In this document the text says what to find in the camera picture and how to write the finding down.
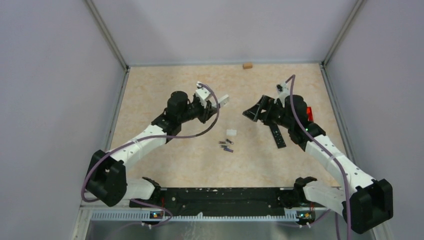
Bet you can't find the small wooden block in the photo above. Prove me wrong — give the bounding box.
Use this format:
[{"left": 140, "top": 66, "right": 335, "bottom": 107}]
[{"left": 242, "top": 62, "right": 253, "bottom": 70}]

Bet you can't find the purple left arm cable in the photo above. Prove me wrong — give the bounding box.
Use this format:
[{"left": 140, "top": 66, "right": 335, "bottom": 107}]
[{"left": 81, "top": 82, "right": 221, "bottom": 204}]

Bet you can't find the red plastic bin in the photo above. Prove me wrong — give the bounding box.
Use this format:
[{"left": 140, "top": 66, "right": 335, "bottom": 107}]
[{"left": 306, "top": 106, "right": 314, "bottom": 122}]

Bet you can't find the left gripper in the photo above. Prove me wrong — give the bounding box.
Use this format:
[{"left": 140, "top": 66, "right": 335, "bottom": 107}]
[{"left": 178, "top": 96, "right": 219, "bottom": 124}]

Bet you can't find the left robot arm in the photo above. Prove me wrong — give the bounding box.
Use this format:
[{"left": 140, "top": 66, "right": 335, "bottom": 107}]
[{"left": 80, "top": 87, "right": 220, "bottom": 207}]

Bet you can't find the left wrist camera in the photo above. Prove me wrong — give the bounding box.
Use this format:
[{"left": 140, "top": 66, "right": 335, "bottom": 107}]
[{"left": 195, "top": 81, "right": 212, "bottom": 102}]

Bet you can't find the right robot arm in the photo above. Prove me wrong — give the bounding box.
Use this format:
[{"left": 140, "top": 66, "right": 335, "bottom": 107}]
[{"left": 242, "top": 95, "right": 394, "bottom": 234}]

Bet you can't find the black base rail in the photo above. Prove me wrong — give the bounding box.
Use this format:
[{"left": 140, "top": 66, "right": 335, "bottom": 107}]
[{"left": 129, "top": 187, "right": 319, "bottom": 219}]

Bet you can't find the purple AAA battery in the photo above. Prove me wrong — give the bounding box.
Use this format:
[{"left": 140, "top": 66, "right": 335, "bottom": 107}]
[{"left": 223, "top": 148, "right": 234, "bottom": 153}]

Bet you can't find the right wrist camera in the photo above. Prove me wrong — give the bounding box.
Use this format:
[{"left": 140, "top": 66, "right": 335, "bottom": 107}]
[{"left": 276, "top": 82, "right": 290, "bottom": 102}]

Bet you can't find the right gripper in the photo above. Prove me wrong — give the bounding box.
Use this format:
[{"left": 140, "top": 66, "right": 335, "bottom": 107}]
[{"left": 242, "top": 95, "right": 294, "bottom": 130}]

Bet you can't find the white remote control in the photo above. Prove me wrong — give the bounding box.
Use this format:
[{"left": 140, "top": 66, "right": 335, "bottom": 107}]
[{"left": 217, "top": 94, "right": 230, "bottom": 108}]

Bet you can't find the white battery cover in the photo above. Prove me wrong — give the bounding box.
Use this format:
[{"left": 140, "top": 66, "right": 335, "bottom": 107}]
[{"left": 226, "top": 129, "right": 237, "bottom": 137}]

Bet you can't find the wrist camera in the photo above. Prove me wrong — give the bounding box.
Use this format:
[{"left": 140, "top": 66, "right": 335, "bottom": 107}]
[
  {"left": 195, "top": 81, "right": 212, "bottom": 102},
  {"left": 276, "top": 82, "right": 290, "bottom": 102}
]

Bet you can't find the black remote control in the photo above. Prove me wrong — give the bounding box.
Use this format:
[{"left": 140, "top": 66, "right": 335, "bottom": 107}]
[{"left": 269, "top": 124, "right": 287, "bottom": 149}]

